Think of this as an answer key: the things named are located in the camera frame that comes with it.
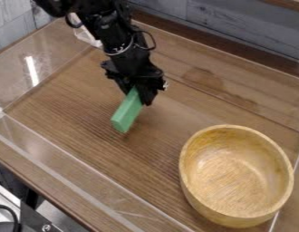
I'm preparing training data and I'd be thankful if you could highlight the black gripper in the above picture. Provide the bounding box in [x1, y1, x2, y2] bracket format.
[100, 48, 166, 106]

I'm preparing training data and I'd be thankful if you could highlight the green rectangular block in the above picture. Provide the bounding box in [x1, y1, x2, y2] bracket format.
[110, 87, 142, 133]

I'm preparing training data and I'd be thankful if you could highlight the brown wooden bowl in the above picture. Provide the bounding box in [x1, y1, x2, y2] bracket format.
[178, 124, 293, 228]

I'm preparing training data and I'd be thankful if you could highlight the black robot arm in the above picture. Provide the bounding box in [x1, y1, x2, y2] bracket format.
[33, 0, 165, 106]

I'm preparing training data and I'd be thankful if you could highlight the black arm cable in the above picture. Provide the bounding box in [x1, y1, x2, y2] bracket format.
[132, 29, 158, 52]

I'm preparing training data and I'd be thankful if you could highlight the clear acrylic corner bracket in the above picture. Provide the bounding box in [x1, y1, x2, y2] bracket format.
[70, 13, 102, 49]

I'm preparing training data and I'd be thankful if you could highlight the clear acrylic tray wall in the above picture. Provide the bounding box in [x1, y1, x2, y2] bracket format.
[0, 111, 193, 232]

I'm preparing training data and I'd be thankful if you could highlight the black cable lower left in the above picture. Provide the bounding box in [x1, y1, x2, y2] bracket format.
[0, 203, 22, 232]

